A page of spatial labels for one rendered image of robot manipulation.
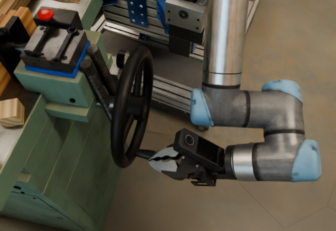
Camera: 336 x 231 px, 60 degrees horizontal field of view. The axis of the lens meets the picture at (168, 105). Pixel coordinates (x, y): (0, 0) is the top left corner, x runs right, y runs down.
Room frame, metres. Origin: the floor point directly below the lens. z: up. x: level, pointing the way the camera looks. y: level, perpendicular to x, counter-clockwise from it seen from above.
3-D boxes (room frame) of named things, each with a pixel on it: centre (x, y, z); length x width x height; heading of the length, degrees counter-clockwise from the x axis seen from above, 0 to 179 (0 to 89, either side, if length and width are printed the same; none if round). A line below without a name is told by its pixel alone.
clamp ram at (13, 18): (0.42, 0.29, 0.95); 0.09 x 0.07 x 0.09; 169
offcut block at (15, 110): (0.29, 0.30, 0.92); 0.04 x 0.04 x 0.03; 13
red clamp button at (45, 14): (0.44, 0.24, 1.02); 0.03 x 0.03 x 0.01
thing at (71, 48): (0.41, 0.22, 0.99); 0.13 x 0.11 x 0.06; 169
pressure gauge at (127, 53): (0.64, 0.15, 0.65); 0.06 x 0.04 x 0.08; 169
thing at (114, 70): (0.66, 0.22, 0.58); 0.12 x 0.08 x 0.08; 79
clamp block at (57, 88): (0.41, 0.22, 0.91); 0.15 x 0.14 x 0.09; 169
